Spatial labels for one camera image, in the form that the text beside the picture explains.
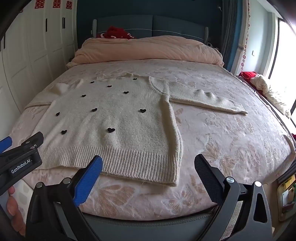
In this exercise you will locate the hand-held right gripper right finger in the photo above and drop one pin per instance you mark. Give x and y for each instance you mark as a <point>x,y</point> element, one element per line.
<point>208,179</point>

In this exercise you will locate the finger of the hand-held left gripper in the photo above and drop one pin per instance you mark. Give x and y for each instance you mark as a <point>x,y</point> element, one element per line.
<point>34,139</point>
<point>5,143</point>

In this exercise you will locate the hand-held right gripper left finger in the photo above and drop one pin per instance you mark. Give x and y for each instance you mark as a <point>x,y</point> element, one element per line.
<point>89,179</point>

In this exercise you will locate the cream sweater with black hearts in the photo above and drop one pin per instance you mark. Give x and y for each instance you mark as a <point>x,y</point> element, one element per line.
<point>115,115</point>

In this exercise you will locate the person's left hand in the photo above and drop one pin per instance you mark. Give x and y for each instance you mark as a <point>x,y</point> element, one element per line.
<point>13,208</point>

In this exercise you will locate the pink butterfly blanket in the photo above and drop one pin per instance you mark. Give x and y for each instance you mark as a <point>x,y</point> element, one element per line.
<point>219,143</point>

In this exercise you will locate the white wardrobe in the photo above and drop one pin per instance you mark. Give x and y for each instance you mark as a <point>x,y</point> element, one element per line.
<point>34,58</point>

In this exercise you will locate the green and yellow box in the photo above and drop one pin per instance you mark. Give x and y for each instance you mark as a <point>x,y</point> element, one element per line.
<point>288,197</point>

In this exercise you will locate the crumpled white cloth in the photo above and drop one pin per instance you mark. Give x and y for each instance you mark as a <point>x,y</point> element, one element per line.
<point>270,92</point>

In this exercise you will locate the red plush cushion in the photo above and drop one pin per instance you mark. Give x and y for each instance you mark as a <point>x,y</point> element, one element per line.
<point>248,76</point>

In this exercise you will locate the hanging bead decoration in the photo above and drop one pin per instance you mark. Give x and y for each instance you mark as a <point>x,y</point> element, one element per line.
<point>244,59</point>

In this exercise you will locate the red cloth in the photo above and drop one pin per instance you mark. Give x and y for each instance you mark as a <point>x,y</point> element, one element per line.
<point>115,32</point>

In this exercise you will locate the red wardrobe sticker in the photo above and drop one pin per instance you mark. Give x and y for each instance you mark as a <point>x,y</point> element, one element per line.
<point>38,4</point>
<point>56,4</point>
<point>68,4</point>

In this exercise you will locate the peach duvet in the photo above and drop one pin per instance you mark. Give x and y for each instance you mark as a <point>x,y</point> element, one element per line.
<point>150,51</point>

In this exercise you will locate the bright window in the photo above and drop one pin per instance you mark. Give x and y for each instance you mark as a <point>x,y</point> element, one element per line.
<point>286,58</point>

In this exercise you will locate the grey curtain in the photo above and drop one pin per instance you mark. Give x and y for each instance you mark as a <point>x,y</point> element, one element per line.
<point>231,34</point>

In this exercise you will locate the blue padded headboard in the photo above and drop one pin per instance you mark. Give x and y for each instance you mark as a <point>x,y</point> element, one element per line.
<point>173,25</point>

